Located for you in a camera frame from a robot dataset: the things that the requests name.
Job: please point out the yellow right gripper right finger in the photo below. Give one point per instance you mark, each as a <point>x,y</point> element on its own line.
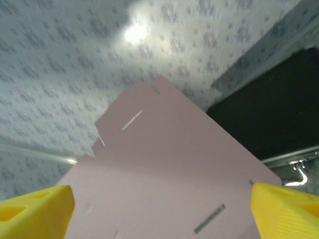
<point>284,214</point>

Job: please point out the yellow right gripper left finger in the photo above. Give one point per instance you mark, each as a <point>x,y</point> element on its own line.
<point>35,214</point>

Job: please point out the black case with metal latches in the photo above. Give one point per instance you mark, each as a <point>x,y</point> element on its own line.
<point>269,112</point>

